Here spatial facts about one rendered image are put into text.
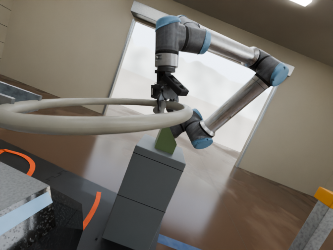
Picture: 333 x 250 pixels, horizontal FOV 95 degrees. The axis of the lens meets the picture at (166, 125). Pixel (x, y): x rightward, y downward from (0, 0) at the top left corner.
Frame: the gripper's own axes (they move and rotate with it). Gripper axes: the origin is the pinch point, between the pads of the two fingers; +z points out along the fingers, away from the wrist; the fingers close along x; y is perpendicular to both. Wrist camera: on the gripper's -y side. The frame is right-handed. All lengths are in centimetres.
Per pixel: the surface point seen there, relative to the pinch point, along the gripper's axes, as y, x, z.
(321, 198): -47, -90, 51
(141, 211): 42, -14, 81
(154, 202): 35, -21, 73
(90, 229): 71, 17, 103
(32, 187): 11.9, 43.7, 18.9
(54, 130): -18.7, 38.6, -5.7
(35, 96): 15.5, 39.8, -8.4
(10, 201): 7, 48, 18
